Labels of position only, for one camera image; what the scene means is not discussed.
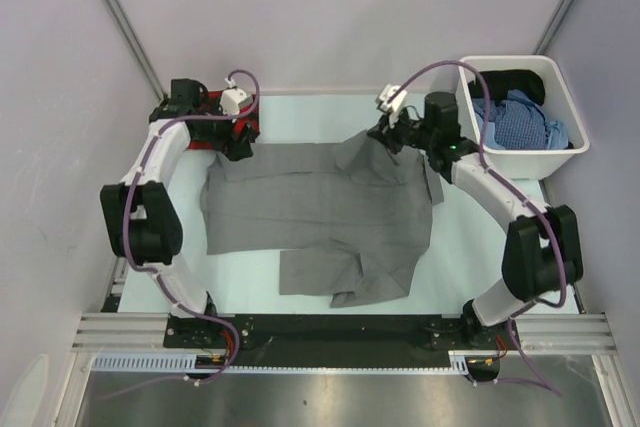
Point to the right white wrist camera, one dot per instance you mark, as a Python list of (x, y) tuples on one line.
[(391, 102)]

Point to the aluminium frame rail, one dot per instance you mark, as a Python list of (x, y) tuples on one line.
[(539, 334)]

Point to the light blue shirt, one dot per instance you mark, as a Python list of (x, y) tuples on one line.
[(556, 136)]

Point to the grey long sleeve shirt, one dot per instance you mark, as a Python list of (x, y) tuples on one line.
[(350, 220)]

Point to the blue checked shirt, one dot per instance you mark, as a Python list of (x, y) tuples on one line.
[(514, 123)]

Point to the red black plaid shirt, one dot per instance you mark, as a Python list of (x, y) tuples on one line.
[(204, 134)]

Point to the white slotted cable duct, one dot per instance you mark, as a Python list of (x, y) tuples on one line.
[(186, 364)]

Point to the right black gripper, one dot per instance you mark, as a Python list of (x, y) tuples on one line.
[(385, 133)]

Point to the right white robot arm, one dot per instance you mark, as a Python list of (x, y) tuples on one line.
[(542, 251)]

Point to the white plastic bin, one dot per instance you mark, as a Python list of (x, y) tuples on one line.
[(558, 105)]

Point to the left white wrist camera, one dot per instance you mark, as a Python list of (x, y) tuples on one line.
[(233, 100)]

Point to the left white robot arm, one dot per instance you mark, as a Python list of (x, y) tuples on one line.
[(142, 223)]

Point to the black shirt in bin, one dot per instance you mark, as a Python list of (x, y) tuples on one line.
[(500, 82)]

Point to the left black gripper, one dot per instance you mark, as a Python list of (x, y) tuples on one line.
[(239, 149)]

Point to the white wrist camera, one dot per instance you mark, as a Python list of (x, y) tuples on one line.
[(391, 102), (233, 100)]

